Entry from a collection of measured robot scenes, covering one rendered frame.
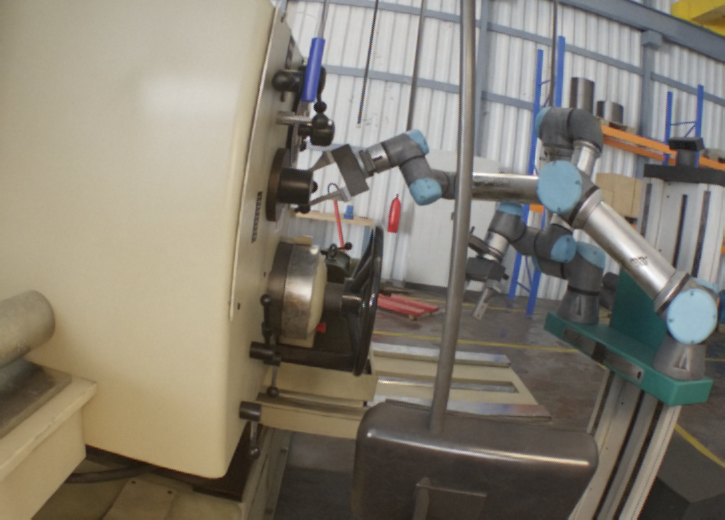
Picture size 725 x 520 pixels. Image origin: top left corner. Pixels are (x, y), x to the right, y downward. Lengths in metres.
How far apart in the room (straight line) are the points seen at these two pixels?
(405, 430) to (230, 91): 0.53
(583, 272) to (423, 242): 6.68
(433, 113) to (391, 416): 8.26
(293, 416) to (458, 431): 1.43
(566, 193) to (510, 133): 7.95
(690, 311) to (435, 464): 0.64
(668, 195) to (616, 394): 0.64
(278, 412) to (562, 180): 1.39
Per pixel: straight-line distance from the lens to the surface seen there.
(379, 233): 1.25
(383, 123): 8.75
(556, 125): 1.64
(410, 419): 0.71
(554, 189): 1.17
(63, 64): 0.95
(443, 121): 8.84
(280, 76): 0.80
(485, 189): 1.41
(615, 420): 1.77
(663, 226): 1.66
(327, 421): 2.09
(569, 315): 1.64
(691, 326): 1.13
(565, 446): 0.72
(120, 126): 0.86
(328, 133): 1.22
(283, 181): 1.05
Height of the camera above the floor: 1.59
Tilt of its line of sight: 8 degrees down
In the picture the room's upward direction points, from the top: 8 degrees clockwise
